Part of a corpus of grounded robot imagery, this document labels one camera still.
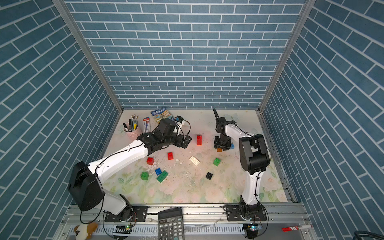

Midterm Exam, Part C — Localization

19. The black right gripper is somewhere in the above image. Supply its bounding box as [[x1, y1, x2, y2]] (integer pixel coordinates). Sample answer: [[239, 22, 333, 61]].
[[213, 136, 231, 151]]

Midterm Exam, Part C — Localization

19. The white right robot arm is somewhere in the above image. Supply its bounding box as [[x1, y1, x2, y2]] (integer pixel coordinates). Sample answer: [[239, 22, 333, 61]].
[[213, 109, 271, 221]]

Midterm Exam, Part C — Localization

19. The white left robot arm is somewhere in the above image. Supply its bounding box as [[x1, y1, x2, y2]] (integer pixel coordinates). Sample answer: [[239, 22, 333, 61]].
[[68, 116, 192, 222]]

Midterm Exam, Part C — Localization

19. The green lego brick right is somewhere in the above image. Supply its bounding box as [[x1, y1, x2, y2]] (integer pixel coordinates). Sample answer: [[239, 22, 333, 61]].
[[213, 158, 221, 167]]

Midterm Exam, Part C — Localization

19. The white flat lego plate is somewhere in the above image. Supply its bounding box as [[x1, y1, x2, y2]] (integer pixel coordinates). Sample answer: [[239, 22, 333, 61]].
[[189, 156, 200, 166]]

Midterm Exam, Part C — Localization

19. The black lego brick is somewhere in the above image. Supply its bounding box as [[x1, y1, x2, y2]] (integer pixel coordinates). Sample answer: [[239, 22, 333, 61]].
[[206, 172, 213, 180]]

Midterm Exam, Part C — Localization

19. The blue small lego brick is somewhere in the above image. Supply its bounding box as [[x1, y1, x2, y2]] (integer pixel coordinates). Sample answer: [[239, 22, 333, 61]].
[[155, 168, 162, 176]]

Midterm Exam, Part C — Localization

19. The green long lego brick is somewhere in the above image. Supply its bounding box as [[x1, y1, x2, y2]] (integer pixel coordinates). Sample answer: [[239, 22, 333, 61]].
[[157, 171, 169, 183]]

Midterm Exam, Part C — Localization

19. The green square lego brick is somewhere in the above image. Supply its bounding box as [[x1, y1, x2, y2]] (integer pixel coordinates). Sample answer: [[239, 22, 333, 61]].
[[141, 172, 149, 181]]

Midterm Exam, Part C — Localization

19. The blue Treehouse paperback book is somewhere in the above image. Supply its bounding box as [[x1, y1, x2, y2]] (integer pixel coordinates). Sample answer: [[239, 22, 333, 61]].
[[151, 108, 175, 124]]

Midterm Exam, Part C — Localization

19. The HB pencil box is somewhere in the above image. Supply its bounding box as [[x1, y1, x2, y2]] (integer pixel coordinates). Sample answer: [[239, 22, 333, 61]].
[[143, 117, 151, 133]]

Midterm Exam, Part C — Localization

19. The pink metal pencil bucket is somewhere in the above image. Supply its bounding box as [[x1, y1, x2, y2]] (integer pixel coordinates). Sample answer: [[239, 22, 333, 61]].
[[123, 123, 143, 139]]

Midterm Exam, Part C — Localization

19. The bundle of pencils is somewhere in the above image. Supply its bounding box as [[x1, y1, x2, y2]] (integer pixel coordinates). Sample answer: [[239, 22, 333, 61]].
[[129, 115, 138, 132]]

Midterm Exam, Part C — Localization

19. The black calculator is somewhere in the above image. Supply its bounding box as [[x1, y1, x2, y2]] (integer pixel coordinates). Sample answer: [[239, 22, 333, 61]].
[[158, 208, 185, 240]]

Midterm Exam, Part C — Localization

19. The red white marker pen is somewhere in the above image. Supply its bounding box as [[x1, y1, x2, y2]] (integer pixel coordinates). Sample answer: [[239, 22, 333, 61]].
[[282, 224, 313, 232]]

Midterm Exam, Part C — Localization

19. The plush toy dog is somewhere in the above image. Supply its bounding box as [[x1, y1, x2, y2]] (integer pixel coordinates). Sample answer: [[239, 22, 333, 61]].
[[74, 223, 99, 240]]

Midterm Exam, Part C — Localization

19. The aluminium corner post left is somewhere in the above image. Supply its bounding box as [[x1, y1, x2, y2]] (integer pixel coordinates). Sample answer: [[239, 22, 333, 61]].
[[52, 0, 124, 113]]

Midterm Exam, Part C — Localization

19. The aluminium corner post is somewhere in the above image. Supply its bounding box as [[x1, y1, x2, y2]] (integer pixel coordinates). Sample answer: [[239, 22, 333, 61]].
[[258, 0, 316, 113], [52, 0, 124, 113]]

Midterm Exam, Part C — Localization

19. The aluminium corner post right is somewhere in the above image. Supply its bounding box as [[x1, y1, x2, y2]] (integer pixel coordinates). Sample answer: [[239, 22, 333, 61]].
[[258, 0, 316, 113]]

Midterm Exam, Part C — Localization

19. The black cable bottom right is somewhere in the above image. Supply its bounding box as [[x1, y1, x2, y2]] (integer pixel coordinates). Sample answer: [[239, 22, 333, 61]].
[[353, 230, 384, 240]]

